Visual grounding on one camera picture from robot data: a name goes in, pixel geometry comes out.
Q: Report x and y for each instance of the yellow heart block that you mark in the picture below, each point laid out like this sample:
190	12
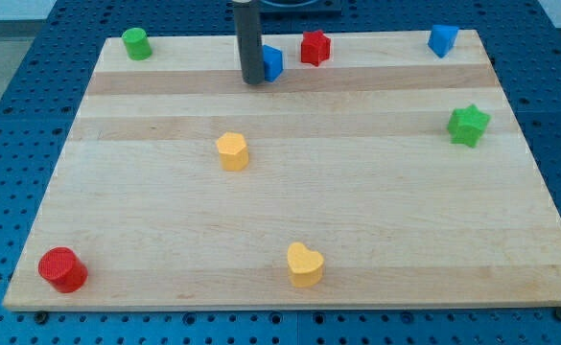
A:
305	266

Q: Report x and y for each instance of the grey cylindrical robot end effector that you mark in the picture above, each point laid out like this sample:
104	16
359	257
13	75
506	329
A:
248	31

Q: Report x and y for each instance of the green star block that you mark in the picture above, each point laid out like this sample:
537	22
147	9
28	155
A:
467	125

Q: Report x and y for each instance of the red star block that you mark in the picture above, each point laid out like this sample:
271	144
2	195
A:
315	47

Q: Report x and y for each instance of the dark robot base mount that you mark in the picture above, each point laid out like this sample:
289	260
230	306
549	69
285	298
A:
300	6

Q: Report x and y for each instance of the wooden board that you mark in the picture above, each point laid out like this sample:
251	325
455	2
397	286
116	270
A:
351	158

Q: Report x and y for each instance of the red cylinder block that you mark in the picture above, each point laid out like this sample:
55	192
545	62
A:
62	269

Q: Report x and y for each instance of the blue triangular block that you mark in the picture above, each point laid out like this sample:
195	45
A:
442	39

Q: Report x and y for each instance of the blue cube block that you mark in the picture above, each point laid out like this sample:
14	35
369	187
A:
273	63

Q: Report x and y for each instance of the green cylinder block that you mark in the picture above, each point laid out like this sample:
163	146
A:
136	43

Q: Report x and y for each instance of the yellow hexagon block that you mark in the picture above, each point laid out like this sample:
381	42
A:
233	151

